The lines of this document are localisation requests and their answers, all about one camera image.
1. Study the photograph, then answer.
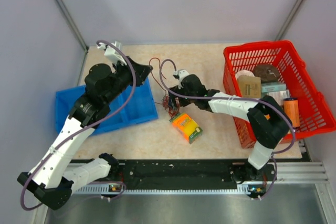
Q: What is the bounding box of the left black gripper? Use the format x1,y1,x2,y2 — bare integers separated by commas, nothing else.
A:
104,56,153,104

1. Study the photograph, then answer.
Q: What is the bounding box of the red wire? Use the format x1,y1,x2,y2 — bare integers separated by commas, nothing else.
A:
149,57,184,119

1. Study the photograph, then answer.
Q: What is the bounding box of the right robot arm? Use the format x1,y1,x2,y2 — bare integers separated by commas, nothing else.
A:
169,70,292,180

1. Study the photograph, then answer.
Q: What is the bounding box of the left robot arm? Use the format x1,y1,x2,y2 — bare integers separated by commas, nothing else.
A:
17,57,153,210

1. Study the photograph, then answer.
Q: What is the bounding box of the blue plastic bin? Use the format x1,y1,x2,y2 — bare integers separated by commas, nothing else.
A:
55,80,158,135

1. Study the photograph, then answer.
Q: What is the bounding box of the orange sponge package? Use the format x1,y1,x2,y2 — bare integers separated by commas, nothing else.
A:
170,113,203,144

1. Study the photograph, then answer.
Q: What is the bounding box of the brown cardboard box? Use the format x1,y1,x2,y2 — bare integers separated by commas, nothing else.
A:
238,76,261,99

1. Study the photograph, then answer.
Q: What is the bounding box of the brown round lid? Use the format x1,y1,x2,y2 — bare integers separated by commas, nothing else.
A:
253,64,280,83

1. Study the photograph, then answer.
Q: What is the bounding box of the teal small box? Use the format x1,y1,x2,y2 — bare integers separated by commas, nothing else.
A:
261,82,287,93

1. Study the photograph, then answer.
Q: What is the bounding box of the orange cylindrical can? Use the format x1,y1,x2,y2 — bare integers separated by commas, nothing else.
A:
283,98,300,130

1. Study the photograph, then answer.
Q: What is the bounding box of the red plastic basket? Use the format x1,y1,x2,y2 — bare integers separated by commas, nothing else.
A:
223,40,335,140

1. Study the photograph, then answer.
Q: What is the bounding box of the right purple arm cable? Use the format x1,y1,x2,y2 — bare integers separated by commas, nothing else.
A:
160,59,297,201

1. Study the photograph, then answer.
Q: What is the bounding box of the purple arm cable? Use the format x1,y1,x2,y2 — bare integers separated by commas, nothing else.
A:
20,40,137,211
160,59,297,201

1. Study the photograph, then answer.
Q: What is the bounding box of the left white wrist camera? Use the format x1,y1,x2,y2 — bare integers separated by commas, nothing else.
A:
97,43,126,65

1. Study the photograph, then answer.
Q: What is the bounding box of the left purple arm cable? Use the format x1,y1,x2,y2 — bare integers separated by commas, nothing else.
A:
20,40,137,211

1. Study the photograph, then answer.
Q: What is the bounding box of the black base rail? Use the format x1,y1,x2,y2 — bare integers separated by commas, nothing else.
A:
103,159,275,190

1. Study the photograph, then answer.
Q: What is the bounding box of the aluminium frame rail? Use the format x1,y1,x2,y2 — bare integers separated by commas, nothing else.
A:
75,160,328,196

